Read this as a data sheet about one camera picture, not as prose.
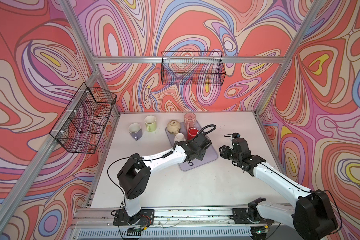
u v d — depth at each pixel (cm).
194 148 65
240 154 64
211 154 96
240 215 74
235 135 76
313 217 41
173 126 101
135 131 104
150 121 105
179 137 93
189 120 101
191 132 99
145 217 72
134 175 46
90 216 75
